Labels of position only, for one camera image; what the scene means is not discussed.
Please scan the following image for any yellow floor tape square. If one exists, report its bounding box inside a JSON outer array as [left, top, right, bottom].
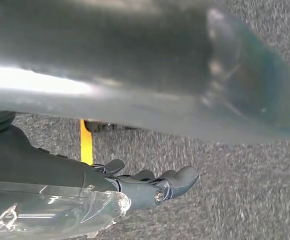
[[79, 119, 94, 166]]

